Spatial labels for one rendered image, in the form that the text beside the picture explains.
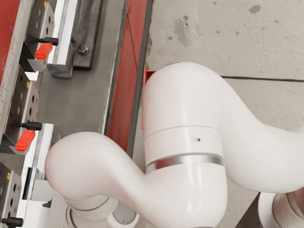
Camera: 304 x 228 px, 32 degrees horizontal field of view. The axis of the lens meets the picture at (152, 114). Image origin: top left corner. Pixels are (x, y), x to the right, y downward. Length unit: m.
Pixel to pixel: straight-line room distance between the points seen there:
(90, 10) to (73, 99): 0.28
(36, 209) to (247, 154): 0.73
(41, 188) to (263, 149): 0.75
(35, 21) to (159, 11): 1.55
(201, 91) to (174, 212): 0.16
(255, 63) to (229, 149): 1.84
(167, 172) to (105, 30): 1.05
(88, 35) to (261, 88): 1.14
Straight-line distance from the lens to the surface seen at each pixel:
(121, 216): 1.05
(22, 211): 1.37
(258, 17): 2.70
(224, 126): 0.72
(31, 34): 1.17
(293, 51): 2.63
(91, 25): 1.62
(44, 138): 1.43
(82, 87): 1.57
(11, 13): 1.05
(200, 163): 0.64
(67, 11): 1.59
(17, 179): 1.16
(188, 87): 0.67
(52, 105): 1.57
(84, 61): 1.57
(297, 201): 1.07
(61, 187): 0.74
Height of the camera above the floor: 2.29
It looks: 69 degrees down
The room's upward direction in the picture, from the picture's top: 7 degrees counter-clockwise
